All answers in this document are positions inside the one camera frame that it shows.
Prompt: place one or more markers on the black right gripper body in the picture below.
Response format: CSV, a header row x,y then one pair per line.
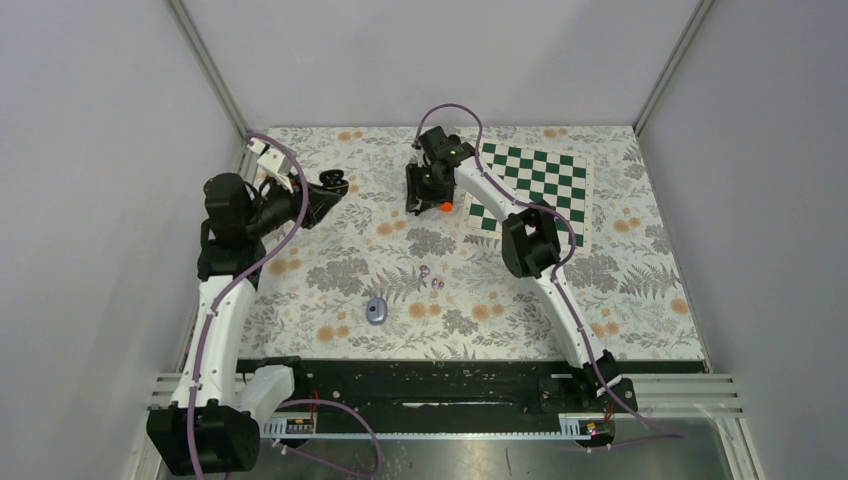
x,y
424,185

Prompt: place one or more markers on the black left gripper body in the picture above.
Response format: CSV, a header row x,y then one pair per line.
x,y
279,207

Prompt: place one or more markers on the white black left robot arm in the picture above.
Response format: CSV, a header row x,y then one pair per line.
x,y
208,426

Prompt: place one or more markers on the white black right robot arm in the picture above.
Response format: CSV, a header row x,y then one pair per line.
x,y
530,246

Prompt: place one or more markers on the lavender earbuds case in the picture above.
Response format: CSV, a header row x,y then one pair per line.
x,y
376,311

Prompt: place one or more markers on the floral tablecloth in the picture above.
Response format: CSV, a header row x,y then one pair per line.
x,y
313,295

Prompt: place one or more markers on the green white chessboard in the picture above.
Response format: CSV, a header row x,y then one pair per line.
x,y
563,179

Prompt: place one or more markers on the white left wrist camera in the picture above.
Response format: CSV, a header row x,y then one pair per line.
x,y
277,166

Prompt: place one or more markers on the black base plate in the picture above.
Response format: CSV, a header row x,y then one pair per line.
x,y
443,397

